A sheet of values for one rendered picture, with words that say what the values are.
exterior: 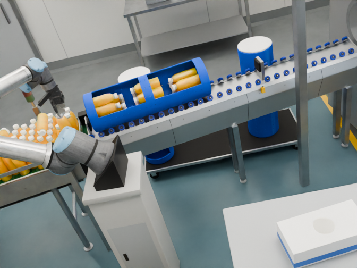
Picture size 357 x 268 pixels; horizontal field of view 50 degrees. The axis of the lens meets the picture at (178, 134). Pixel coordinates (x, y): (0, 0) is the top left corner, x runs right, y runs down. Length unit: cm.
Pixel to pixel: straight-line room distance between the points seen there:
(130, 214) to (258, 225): 105
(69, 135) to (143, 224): 67
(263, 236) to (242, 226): 8
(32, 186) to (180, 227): 121
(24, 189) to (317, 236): 217
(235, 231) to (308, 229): 24
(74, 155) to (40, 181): 87
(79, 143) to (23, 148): 30
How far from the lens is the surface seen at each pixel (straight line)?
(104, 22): 615
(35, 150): 216
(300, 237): 119
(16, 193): 296
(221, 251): 305
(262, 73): 296
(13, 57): 665
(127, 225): 228
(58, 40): 639
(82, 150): 203
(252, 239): 129
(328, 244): 119
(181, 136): 295
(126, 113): 269
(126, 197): 209
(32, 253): 367
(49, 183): 289
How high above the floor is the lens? 248
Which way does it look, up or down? 37 degrees down
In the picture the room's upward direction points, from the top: 16 degrees counter-clockwise
